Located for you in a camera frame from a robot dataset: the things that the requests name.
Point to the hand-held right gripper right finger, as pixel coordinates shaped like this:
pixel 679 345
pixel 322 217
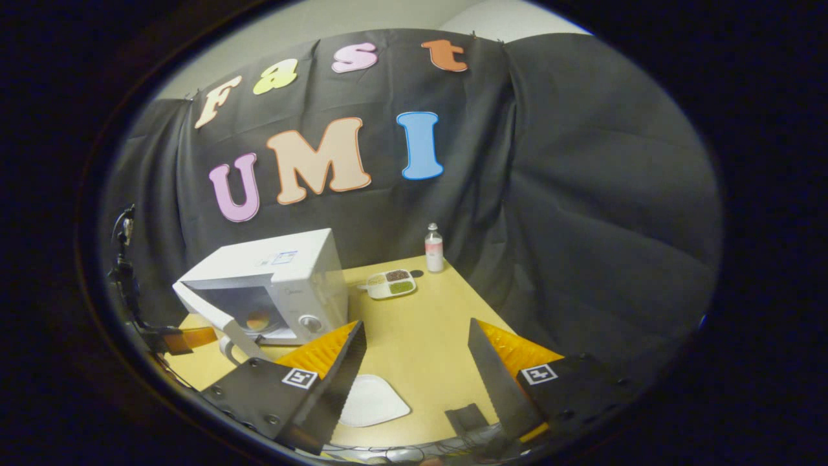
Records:
pixel 498 388

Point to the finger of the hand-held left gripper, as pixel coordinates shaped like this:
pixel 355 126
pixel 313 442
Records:
pixel 194 338

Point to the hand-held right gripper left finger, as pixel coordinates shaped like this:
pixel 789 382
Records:
pixel 339 388

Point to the round golden bread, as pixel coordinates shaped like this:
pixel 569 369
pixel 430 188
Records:
pixel 259 321

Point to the white microwave oven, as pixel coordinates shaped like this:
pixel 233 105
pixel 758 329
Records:
pixel 259 262

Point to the white plate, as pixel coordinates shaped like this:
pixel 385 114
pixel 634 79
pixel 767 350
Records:
pixel 375 401

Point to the white divided dish with beans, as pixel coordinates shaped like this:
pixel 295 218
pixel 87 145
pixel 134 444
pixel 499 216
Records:
pixel 381 288

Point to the clear bottle with pink label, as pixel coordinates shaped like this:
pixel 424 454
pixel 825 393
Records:
pixel 434 252

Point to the black cloth clip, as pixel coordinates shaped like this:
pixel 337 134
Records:
pixel 192 96
pixel 498 40

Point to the black backdrop cloth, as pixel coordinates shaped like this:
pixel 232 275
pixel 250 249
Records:
pixel 582 194

